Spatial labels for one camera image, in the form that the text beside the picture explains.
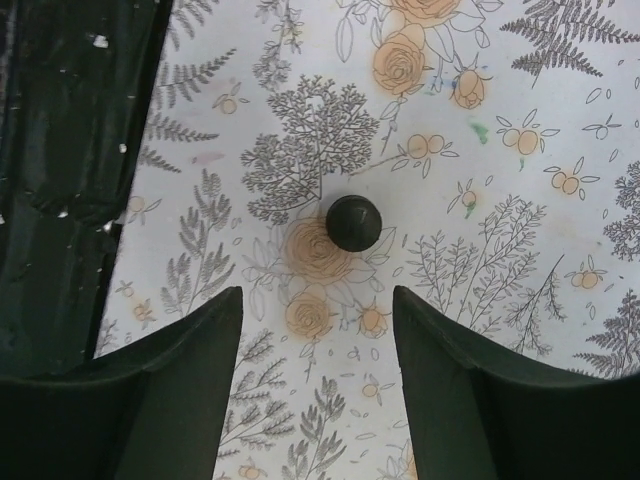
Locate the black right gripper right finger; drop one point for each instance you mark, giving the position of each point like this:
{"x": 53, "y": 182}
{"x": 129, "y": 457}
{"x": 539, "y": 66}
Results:
{"x": 477, "y": 410}

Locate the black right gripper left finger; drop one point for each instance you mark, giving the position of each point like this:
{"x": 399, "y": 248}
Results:
{"x": 151, "y": 410}

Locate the black bottle cap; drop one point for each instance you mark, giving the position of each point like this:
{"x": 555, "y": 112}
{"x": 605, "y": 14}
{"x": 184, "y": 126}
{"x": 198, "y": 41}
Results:
{"x": 353, "y": 223}

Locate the floral table mat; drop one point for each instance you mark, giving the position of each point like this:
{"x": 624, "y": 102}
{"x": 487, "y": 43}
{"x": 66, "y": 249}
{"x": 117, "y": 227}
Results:
{"x": 499, "y": 141}

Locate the black base bar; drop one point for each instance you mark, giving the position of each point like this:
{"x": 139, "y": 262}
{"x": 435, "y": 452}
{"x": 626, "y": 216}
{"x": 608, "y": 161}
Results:
{"x": 79, "y": 86}

